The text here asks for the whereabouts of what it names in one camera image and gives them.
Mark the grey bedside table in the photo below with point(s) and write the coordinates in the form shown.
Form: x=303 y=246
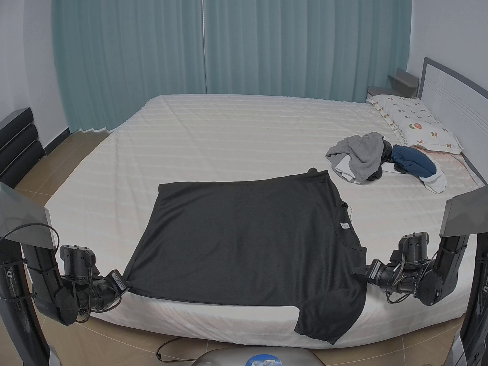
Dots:
x=400 y=82

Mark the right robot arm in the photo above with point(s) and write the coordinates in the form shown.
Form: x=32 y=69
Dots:
x=450 y=265

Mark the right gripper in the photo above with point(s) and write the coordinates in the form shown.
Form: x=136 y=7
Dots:
x=383 y=275

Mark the blue-green curtain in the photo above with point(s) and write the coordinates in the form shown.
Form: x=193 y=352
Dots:
x=129 y=52
x=305 y=36

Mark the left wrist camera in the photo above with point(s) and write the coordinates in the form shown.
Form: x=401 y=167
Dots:
x=76 y=261

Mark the pile of clothes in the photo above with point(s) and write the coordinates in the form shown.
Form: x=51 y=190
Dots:
x=366 y=154

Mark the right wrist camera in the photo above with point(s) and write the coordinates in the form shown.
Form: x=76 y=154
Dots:
x=414 y=247

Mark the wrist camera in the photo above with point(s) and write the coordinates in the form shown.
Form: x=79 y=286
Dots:
x=76 y=261
x=414 y=247

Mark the bed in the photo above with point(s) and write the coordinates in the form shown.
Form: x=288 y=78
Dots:
x=228 y=139

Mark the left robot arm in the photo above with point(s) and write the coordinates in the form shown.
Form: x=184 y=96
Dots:
x=42 y=280

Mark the white printed pillow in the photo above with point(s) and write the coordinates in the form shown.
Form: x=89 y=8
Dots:
x=419 y=122

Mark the black T-shirt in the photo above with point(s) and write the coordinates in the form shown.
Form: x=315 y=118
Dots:
x=244 y=235

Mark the black chest of drawers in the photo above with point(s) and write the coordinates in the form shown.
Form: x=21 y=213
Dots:
x=19 y=143

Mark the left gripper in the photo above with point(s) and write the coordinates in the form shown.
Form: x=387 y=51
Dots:
x=108 y=289

